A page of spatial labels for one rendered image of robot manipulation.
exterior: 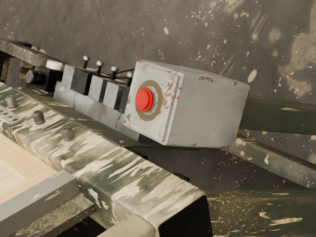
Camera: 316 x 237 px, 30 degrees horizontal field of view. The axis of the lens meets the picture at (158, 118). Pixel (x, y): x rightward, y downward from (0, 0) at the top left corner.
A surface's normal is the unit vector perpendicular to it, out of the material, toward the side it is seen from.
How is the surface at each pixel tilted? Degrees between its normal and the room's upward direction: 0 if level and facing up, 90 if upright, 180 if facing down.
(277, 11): 0
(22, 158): 60
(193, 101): 90
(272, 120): 90
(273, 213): 90
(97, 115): 0
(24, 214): 90
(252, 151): 0
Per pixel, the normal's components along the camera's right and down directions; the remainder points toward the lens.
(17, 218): 0.63, 0.28
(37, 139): -0.17, -0.86
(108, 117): -0.74, -0.07
